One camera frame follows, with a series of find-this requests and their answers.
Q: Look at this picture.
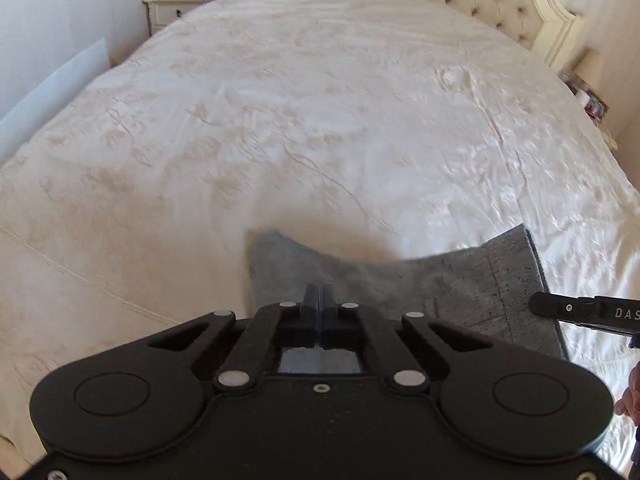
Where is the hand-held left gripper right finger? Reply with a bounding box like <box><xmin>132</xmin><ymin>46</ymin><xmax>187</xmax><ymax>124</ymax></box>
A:
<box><xmin>320</xmin><ymin>282</ymin><xmax>495</xmax><ymax>393</ymax></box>

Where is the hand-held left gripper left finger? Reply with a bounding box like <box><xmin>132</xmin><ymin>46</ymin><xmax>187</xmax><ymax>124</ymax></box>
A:
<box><xmin>146</xmin><ymin>282</ymin><xmax>321</xmax><ymax>392</ymax></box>

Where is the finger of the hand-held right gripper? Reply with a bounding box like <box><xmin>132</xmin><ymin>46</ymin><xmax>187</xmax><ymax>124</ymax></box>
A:
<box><xmin>528</xmin><ymin>291</ymin><xmax>640</xmax><ymax>335</ymax></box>

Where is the person's right hand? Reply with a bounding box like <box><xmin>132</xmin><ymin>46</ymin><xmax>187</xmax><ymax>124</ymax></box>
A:
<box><xmin>614</xmin><ymin>362</ymin><xmax>640</xmax><ymax>430</ymax></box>

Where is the cream embroidered bedspread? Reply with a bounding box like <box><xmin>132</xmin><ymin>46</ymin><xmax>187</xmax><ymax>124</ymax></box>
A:
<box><xmin>0</xmin><ymin>0</ymin><xmax>640</xmax><ymax>480</ymax></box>

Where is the small framed picture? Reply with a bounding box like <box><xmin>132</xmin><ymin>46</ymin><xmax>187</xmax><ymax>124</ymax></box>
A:
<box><xmin>582</xmin><ymin>91</ymin><xmax>611</xmax><ymax>120</ymax></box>

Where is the cream table lamp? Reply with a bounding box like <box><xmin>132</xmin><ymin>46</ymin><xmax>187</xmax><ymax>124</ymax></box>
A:
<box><xmin>574</xmin><ymin>47</ymin><xmax>617</xmax><ymax>92</ymax></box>

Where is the cream nightstand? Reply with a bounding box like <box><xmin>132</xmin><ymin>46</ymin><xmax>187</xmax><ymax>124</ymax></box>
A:
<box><xmin>142</xmin><ymin>0</ymin><xmax>253</xmax><ymax>37</ymax></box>

